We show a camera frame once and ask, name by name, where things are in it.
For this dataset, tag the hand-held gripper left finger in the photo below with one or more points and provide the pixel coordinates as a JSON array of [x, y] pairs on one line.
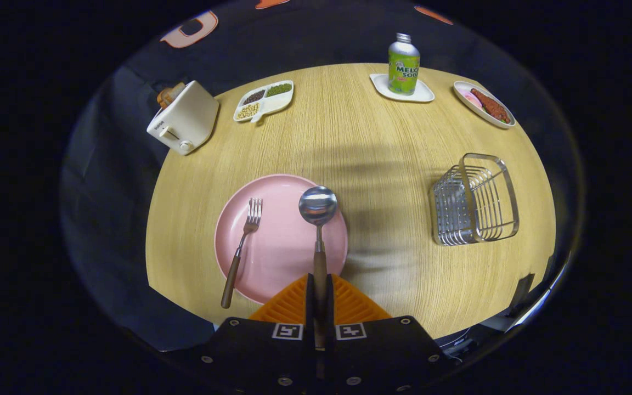
[[261, 351]]

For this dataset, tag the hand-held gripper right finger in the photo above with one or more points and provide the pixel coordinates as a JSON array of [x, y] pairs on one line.
[[382, 351]]

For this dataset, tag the pink round plate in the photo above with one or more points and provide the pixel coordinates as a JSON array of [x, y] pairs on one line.
[[277, 247]]

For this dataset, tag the pile of yellow soybeans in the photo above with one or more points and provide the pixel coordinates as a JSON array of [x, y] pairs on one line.
[[247, 111]]

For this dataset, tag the white toaster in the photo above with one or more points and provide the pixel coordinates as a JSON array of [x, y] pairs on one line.
[[187, 118]]

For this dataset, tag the white divided dish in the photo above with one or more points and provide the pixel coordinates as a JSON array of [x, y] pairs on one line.
[[276, 104]]

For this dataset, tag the pile of dark beans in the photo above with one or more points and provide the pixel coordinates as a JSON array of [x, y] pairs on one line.
[[254, 97]]

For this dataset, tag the white square coaster plate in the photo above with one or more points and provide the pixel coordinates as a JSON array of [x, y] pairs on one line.
[[424, 96]]

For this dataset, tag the pile of green beans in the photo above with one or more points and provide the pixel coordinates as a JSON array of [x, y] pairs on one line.
[[278, 89]]

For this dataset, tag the pink ham slice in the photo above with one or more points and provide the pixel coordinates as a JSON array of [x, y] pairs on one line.
[[472, 99]]

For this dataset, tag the toast slice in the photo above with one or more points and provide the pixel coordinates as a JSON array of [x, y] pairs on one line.
[[169, 96]]

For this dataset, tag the white oval dish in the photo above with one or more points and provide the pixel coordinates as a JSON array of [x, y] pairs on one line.
[[461, 86]]

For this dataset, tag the green drink bottle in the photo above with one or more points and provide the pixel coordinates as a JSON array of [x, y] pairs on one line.
[[404, 71]]

